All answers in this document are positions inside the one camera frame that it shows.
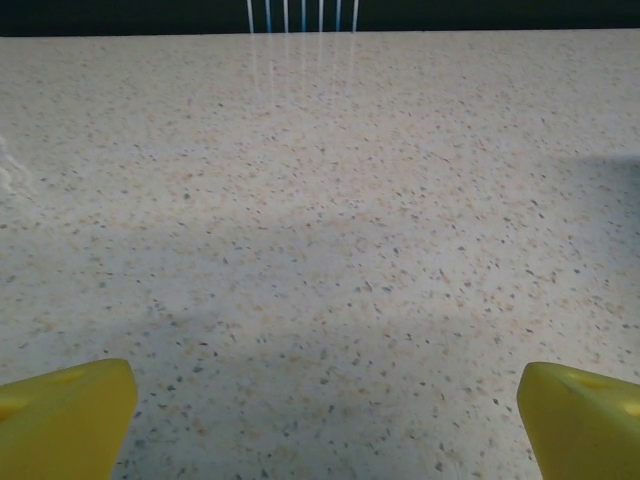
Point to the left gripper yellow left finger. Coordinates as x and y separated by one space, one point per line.
65 425

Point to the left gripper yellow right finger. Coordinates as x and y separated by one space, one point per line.
585 430

